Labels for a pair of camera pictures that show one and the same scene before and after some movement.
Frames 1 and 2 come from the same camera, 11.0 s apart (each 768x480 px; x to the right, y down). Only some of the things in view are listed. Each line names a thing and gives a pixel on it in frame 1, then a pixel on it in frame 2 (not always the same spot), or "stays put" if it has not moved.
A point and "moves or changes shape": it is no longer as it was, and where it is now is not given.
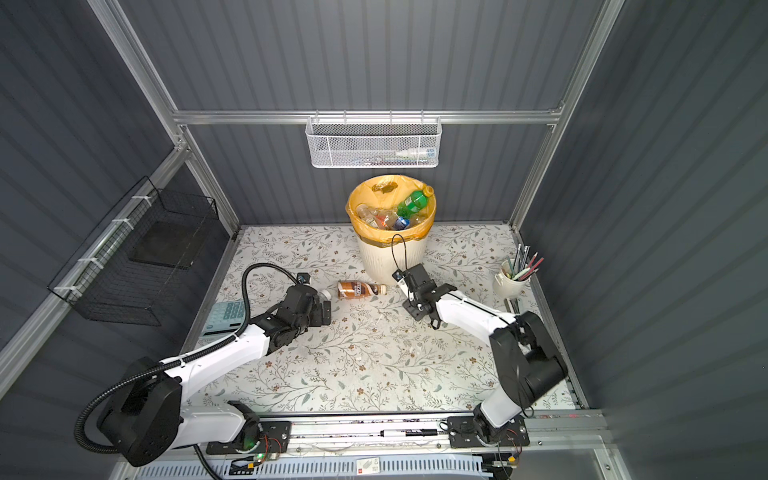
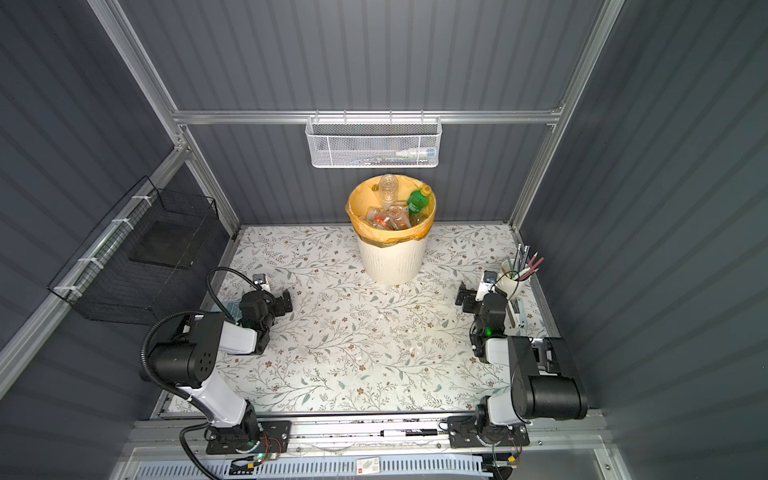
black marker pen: (408, 432) stays put
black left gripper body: (315, 318) -> (274, 310)
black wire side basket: (131, 262) stays put
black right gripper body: (411, 306) -> (474, 307)
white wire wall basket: (373, 145) stays put
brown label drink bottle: (354, 289) -> (398, 219)
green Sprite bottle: (414, 203) moves or changes shape
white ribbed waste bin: (380, 262) stays put
